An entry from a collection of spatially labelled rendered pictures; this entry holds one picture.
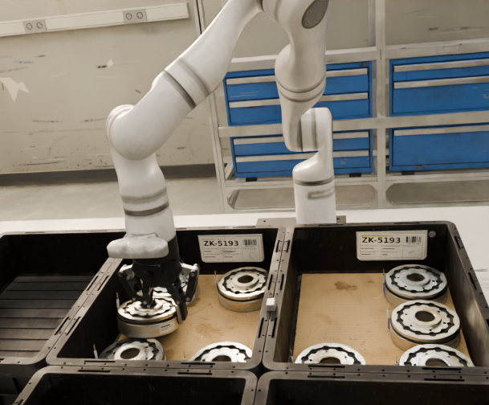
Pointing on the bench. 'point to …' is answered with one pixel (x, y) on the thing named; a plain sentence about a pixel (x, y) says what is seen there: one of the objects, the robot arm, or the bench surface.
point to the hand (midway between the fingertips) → (166, 312)
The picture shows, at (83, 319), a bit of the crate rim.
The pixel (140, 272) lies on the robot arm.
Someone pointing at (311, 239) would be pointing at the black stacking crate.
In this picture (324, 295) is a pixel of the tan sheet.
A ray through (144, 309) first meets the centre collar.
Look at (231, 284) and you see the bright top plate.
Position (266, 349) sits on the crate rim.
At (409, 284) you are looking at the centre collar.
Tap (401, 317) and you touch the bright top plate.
